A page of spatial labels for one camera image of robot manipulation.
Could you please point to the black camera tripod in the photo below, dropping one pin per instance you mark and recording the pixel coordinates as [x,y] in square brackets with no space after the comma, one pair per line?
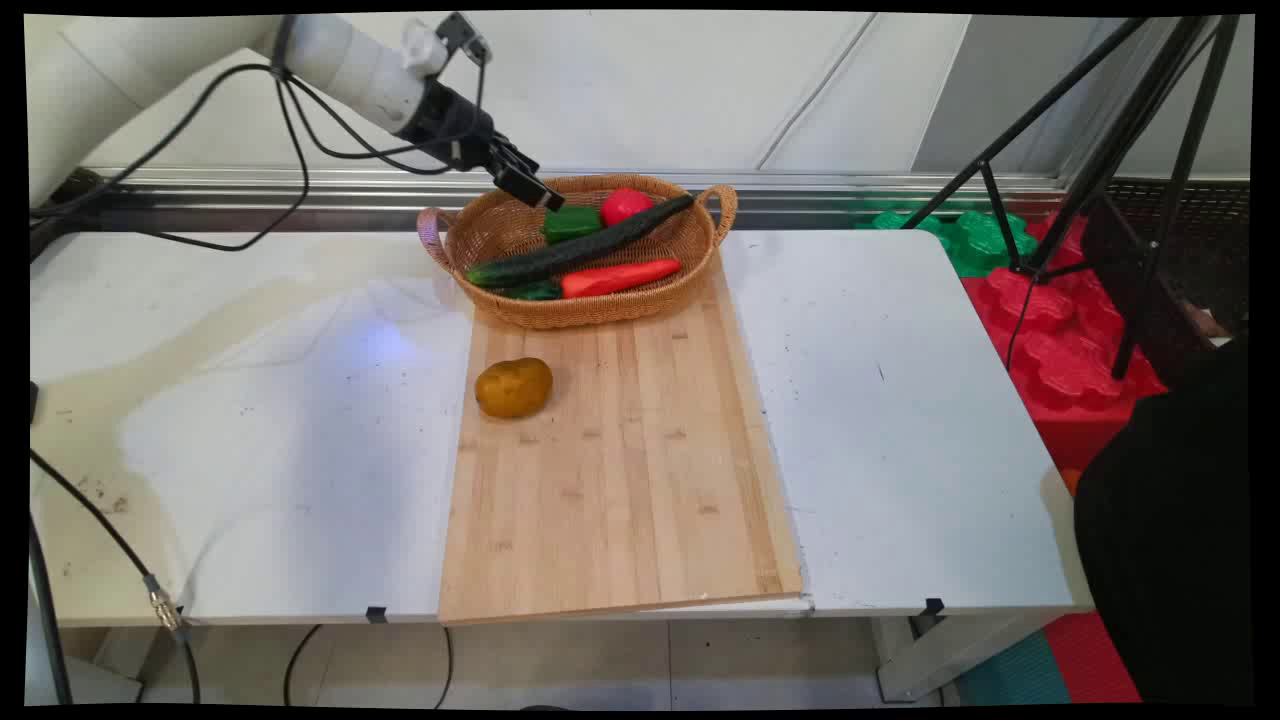
[1120,140]

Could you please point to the bamboo cutting board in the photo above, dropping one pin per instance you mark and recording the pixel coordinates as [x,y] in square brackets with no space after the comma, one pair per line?
[620,470]

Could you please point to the black pole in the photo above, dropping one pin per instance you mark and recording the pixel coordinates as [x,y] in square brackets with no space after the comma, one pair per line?
[48,620]

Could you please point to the yellow-brown toy potato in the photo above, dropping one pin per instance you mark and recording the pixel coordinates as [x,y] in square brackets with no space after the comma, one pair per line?
[513,387]

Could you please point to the orange toy carrot with leaves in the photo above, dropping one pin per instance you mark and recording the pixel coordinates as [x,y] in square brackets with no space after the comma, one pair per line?
[620,277]

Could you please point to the black mesh panel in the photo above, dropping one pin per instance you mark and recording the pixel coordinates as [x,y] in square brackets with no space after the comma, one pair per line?
[1190,240]

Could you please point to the red foam puzzle mat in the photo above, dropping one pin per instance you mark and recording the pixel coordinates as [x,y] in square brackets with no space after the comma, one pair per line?
[1060,350]

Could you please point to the white table leg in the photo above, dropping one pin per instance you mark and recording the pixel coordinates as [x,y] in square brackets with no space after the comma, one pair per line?
[950,655]

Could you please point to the green toy bell pepper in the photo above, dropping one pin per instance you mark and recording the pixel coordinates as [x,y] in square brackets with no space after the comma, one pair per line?
[570,223]

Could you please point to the large black fabric object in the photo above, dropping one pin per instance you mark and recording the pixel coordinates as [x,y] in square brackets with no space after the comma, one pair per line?
[1170,540]

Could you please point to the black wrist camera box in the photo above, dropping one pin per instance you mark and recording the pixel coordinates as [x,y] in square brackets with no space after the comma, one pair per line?
[462,36]

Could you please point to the teal floor mat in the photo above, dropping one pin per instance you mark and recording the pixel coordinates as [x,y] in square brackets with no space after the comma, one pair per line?
[1015,672]

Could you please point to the green foam puzzle mat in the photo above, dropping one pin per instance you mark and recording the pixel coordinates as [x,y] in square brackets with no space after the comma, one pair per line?
[975,240]

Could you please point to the red toy tomato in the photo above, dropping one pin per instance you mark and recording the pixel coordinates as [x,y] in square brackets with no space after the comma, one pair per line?
[625,205]

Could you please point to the metal wall rail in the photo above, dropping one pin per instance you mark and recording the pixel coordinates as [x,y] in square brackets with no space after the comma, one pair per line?
[800,195]

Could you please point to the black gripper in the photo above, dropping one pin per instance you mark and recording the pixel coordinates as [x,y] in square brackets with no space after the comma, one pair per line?
[448,120]

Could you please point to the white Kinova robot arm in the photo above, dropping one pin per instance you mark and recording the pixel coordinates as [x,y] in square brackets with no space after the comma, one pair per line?
[340,62]

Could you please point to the dark green toy cucumber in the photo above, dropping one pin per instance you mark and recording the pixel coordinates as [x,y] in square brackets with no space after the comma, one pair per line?
[580,248]

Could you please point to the red floor mat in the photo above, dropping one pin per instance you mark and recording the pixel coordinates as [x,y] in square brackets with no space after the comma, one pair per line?
[1095,660]

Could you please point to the small black table clip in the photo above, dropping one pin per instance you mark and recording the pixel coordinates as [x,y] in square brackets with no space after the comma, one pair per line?
[934,606]
[376,614]

